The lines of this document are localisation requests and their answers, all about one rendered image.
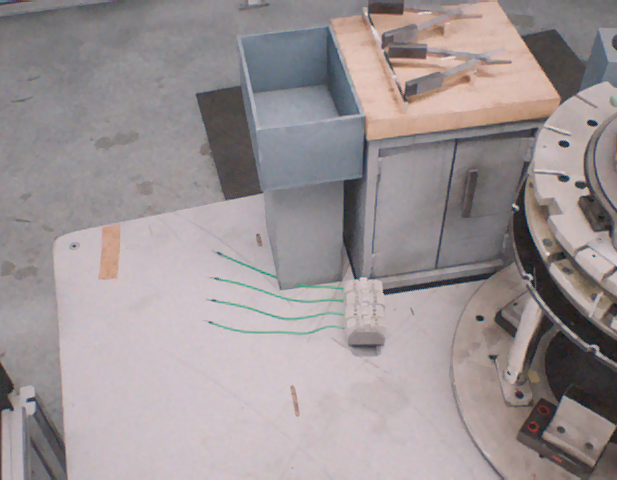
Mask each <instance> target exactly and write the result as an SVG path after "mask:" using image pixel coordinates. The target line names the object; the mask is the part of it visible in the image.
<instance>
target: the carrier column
mask: <svg viewBox="0 0 617 480"><path fill-rule="evenodd" d="M547 319H548V318H547V316H546V315H545V314H544V312H543V311H542V310H541V309H540V307H539V306H538V305H537V303H536V302H535V300H534V298H533V297H532V295H531V293H529V292H528V296H527V300H526V303H525V306H524V309H523V312H522V315H521V320H520V323H519V326H518V329H517V332H516V336H515V340H514V343H512V346H511V349H510V353H509V356H508V360H507V363H506V366H505V370H504V373H503V377H504V379H505V381H506V382H507V383H509V384H511V385H514V386H519V385H522V384H523V383H524V382H525V380H526V377H527V375H528V372H529V368H530V365H531V363H533V360H534V357H535V354H536V351H537V348H538V345H539V342H540V339H541V337H542V333H543V330H544V327H545V325H546V322H547Z"/></svg>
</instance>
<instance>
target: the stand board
mask: <svg viewBox="0 0 617 480"><path fill-rule="evenodd" d="M474 4H476V5H477V7H476V8H473V9H469V10H465V11H463V15H482V19H458V20H452V21H450V29H449V37H448V38H445V39H444V38H443V37H442V35H441V32H440V30H439V28H438V27H435V28H433V29H431V30H428V31H425V32H423V33H421V34H419V36H417V40H413V41H409V42H405V43H426V44H427V47H433V48H440V49H449V50H457V51H466V53H474V54H479V53H486V52H491V51H496V50H500V48H505V50H506V52H505V53H502V54H498V55H494V56H491V60H512V63H511V64H494V65H480V66H478V67H476V68H475V69H476V71H477V73H476V79H475V85H474V86H470V85H469V83H468V82H467V80H466V78H465V76H464V74H462V75H460V76H458V77H456V78H454V79H452V80H450V81H447V82H444V83H442V87H440V88H437V89H434V90H431V92H428V93H423V94H420V95H416V96H413V97H409V98H407V97H406V96H405V97H406V99H407V101H408V108H407V114H402V112H401V108H400V106H399V104H398V101H397V99H396V97H395V94H394V91H392V88H391V86H390V84H389V81H388V79H387V77H386V73H385V71H384V68H383V66H382V64H381V61H380V59H379V57H378V53H376V51H375V49H374V46H373V44H372V41H371V39H370V36H369V33H368V31H367V29H366V26H365V24H364V21H363V19H362V16H352V18H342V19H334V20H330V25H332V28H333V31H334V33H335V36H336V40H337V42H338V45H339V48H340V51H341V53H342V57H344V60H345V63H346V65H347V68H348V71H349V73H350V77H351V80H352V83H353V85H354V88H355V91H356V94H357V97H358V100H360V103H361V105H362V108H363V112H364V114H365V131H364V133H365V136H366V139H367V140H376V139H383V138H391V137H399V136H407V135H415V134H422V133H431V132H438V131H447V130H454V129H463V128H470V127H479V125H480V126H486V124H494V123H502V122H510V121H518V120H526V119H533V118H542V117H549V116H550V115H551V114H552V113H553V112H555V111H556V110H557V109H558V107H559V104H560V99H561V98H560V96H559V94H558V93H557V91H555V90H554V88H553V87H552V85H551V83H550V81H549V80H548V78H547V77H546V75H545V74H544V72H543V71H542V69H541V68H540V66H539V64H537V62H536V61H535V59H534V57H533V56H532V54H531V53H530V51H529V50H528V48H527V46H526V44H525V43H524V41H523V40H522V38H520V37H519V35H518V34H517V32H516V31H515V29H514V27H513V25H512V24H511V22H510V21H509V19H508V18H507V16H506V14H504V13H503V11H502V10H501V7H500V6H499V4H498V3H497V1H490V2H480V3H472V4H462V5H453V6H444V7H441V8H450V9H452V8H458V7H463V6H469V5H474ZM370 16H371V20H372V22H373V24H374V27H375V29H376V31H378V33H379V37H380V39H381V41H382V33H383V32H385V31H388V30H392V29H396V28H400V27H403V26H407V25H410V24H416V25H420V24H422V23H424V22H427V21H429V20H432V19H434V18H437V16H429V15H423V14H416V13H411V12H404V14H403V15H390V14H370ZM389 61H390V63H391V65H392V67H393V70H395V72H396V75H397V78H398V80H399V82H400V84H401V87H402V89H403V91H404V85H405V81H408V80H412V79H416V78H419V77H422V76H425V75H429V74H433V72H436V71H440V73H443V71H447V70H449V69H451V68H453V67H455V66H457V65H459V64H461V63H462V61H457V60H449V59H445V60H440V58H433V57H427V56H426V60H409V59H389Z"/></svg>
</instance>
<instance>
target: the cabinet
mask: <svg viewBox="0 0 617 480"><path fill-rule="evenodd" d="M549 117H550V116H549ZM549 117H542V118H533V119H526V120H518V121H510V122H502V123H494V124H486V126H480V125H479V127H470V128H463V129H454V130H447V131H438V132H431V133H422V134H415V135H407V136H399V137H391V138H383V139H376V140H367V139H366V136H365V133H364V152H363V174H362V177H361V178H353V179H346V181H344V218H343V240H344V243H345V248H346V251H347V255H348V258H349V262H350V266H351V270H352V273H353V277H354V279H359V282H360V278H361V277H366V278H367V282H368V279H377V281H380V282H381V283H382V293H383V294H384V295H388V294H396V293H402V292H409V291H416V290H422V289H429V288H436V287H443V286H450V285H456V284H463V283H470V282H477V280H484V279H488V278H489V277H490V276H491V275H494V274H495V273H496V272H498V271H499V270H501V269H502V268H504V267H506V266H510V263H512V259H513V252H512V246H510V239H509V219H510V214H511V211H514V210H511V208H513V204H514V200H515V197H516V194H517V191H518V189H519V187H520V185H521V183H522V182H523V180H524V179H525V176H526V175H527V171H528V167H529V164H530V162H531V160H533V156H534V151H535V148H536V144H537V140H538V137H539V134H540V132H541V130H542V128H543V127H544V125H545V123H546V121H547V119H548V118H549Z"/></svg>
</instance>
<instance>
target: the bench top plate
mask: <svg viewBox="0 0 617 480"><path fill-rule="evenodd" d="M115 224H121V244H119V262H118V274H117V279H99V280H98V272H99V262H100V251H102V227H105V226H110V225H115ZM212 250H214V251H217V252H221V253H222V254H224V255H226V256H230V257H232V258H234V259H237V260H239V261H241V262H245V263H247V265H250V266H252V267H254V268H257V269H259V270H263V271H265V272H267V273H270V274H273V275H275V276H276V272H275V267H274V261H273V256H272V251H271V245H270V240H269V235H268V229H267V224H266V212H265V200H264V193H263V194H257V195H252V196H247V198H241V199H236V200H231V201H225V202H220V203H215V204H209V205H204V206H199V207H194V208H188V209H183V210H178V211H172V212H167V214H162V215H156V216H151V217H146V218H141V219H135V220H130V221H125V222H119V223H114V224H109V225H104V226H98V227H93V228H88V230H83V231H77V232H73V233H69V234H66V235H62V236H59V237H55V238H54V241H53V268H54V285H55V302H56V320H57V336H59V353H60V370H61V388H62V405H63V422H64V440H65V457H66V466H67V474H68V480H506V479H505V478H504V477H503V476H501V475H500V474H499V472H498V471H497V470H496V469H495V468H494V467H493V466H492V464H491V463H490V462H489V460H488V458H487V457H486V456H485V454H484V453H483V452H481V450H480V449H479V447H478V446H477V444H476V443H475V440H474V438H473V437H472V435H471V433H470V431H469V429H468V427H467V425H466V423H465V420H464V418H463V415H461V413H460V410H459V408H458V405H457V400H456V397H455V393H454V389H453V382H452V375H451V351H452V343H453V338H454V333H455V328H456V325H457V322H458V320H460V317H461V314H462V312H463V310H464V308H465V306H466V304H467V303H468V301H469V300H470V297H471V296H472V295H473V293H474V292H475V291H477V290H478V289H479V287H480V286H481V285H482V284H483V283H484V282H486V280H487V279H484V280H477V282H470V283H463V284H456V285H450V286H443V287H436V288H429V289H422V290H416V291H409V292H402V293H396V294H388V295H384V298H385V309H384V320H385V321H386V338H385V343H384V346H382V344H381V355H378V357H355V355H352V344H350V346H349V345H348V342H347V333H346V332H345V329H341V328H335V327H329V328H324V329H321V331H319V332H316V333H313V334H308V335H295V334H284V333H272V334H250V333H239V332H234V330H230V329H225V328H222V327H219V326H216V325H213V324H210V323H208V322H205V321H203V319H204V320H207V321H213V322H215V323H218V324H221V325H224V326H228V327H232V328H236V329H242V330H263V331H289V332H300V333H304V332H311V331H314V329H317V328H319V327H322V326H325V325H338V326H345V316H338V315H323V316H319V317H314V318H307V319H299V320H284V319H279V318H274V317H270V316H267V315H264V313H261V312H257V311H254V310H251V309H248V308H243V307H239V306H234V305H229V304H222V303H217V302H212V301H208V300H205V299H211V300H212V299H215V300H219V301H224V302H231V303H236V304H241V305H245V306H249V307H252V308H255V309H258V310H262V311H265V312H269V314H272V315H275V316H280V317H287V318H295V317H303V316H311V315H316V314H321V312H327V311H335V312H341V314H345V307H346V306H345V283H346V282H347V281H350V279H354V277H353V273H352V270H351V266H350V262H349V258H348V255H347V251H346V248H345V243H344V240H343V262H341V282H336V283H330V284H322V285H315V286H335V287H344V290H339V289H330V288H304V287H301V288H295V289H287V290H280V288H279V283H278V278H274V277H272V276H269V275H266V274H264V273H261V272H258V271H256V270H253V269H251V268H249V267H246V266H243V265H240V263H238V262H236V261H233V260H231V259H229V258H226V257H223V256H221V255H219V254H217V253H216V252H213V251H212ZM208 276H212V277H220V278H224V279H230V281H235V282H239V283H243V284H247V285H250V286H254V287H257V288H261V289H264V290H267V291H269V292H272V293H275V294H279V295H282V296H286V298H290V299H295V300H304V301H314V300H322V299H337V300H344V303H340V302H333V301H327V302H318V303H300V302H294V301H288V300H284V299H281V298H276V296H274V295H271V294H268V293H265V292H262V291H258V290H255V289H252V288H249V287H246V286H241V285H237V284H233V283H229V282H222V281H217V279H215V278H209V277H208Z"/></svg>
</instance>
